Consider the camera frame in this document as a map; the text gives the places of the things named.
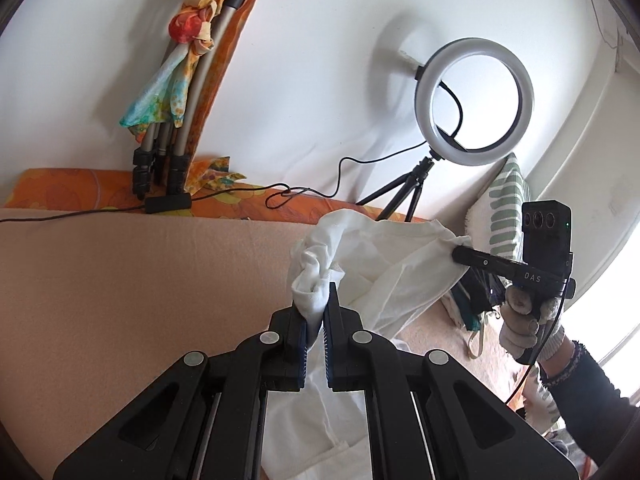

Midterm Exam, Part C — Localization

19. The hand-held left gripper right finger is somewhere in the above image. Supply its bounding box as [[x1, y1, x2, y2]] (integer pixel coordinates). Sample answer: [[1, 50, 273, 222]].
[[322, 282, 586, 480]]

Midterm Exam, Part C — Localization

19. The green patterned pillow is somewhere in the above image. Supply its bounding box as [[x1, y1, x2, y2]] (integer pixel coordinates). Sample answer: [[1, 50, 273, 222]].
[[465, 152, 532, 261]]

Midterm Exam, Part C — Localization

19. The small floral cloth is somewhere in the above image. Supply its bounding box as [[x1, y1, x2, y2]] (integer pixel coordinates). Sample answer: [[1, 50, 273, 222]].
[[187, 156, 247, 196]]

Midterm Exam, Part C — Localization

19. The black ring light cable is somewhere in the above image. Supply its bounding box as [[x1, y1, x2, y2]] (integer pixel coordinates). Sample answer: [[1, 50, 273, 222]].
[[0, 141, 431, 225]]

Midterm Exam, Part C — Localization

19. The person's right hand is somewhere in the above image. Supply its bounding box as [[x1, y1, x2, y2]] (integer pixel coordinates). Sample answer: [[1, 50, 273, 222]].
[[499, 282, 567, 363]]

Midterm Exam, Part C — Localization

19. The pile of folded clothes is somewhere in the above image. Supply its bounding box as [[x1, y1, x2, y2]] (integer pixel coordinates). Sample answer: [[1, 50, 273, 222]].
[[442, 280, 503, 332]]

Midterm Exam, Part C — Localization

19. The orange upright cushion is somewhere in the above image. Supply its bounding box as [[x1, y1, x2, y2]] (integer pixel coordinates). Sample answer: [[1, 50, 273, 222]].
[[187, 0, 266, 161]]

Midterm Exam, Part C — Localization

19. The folded silver tripod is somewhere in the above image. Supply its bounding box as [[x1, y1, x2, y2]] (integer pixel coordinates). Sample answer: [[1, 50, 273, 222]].
[[132, 0, 249, 196]]

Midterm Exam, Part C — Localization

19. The person's right forearm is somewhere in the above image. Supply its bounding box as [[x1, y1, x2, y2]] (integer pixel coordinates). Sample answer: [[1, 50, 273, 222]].
[[537, 327, 640, 467]]

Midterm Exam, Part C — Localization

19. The colourful knotted scarf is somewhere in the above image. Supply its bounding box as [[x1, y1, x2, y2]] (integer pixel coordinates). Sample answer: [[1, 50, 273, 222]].
[[119, 0, 256, 143]]

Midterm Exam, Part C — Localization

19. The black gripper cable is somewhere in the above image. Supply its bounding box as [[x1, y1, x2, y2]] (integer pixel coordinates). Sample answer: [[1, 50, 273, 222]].
[[504, 252, 576, 406]]

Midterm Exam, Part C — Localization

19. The white t-shirt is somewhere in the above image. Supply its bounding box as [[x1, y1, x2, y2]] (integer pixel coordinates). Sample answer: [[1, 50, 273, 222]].
[[262, 208, 473, 480]]

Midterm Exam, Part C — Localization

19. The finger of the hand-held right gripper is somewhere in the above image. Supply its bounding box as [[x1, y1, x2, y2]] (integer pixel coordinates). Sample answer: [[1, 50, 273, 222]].
[[452, 246, 523, 273]]

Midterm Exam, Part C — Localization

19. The small black tripod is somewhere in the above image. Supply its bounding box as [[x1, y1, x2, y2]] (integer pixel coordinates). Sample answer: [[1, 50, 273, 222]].
[[356, 156, 436, 223]]

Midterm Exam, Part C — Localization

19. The black folded garment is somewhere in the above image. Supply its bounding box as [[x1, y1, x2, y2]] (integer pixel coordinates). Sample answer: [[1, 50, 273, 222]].
[[451, 266, 506, 312]]

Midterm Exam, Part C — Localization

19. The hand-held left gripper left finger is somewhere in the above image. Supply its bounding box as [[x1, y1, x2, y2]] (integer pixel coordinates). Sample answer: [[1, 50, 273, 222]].
[[52, 306, 308, 480]]

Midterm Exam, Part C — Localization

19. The cream tote bag strap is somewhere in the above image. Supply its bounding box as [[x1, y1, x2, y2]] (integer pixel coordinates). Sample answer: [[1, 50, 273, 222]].
[[467, 310, 501, 359]]

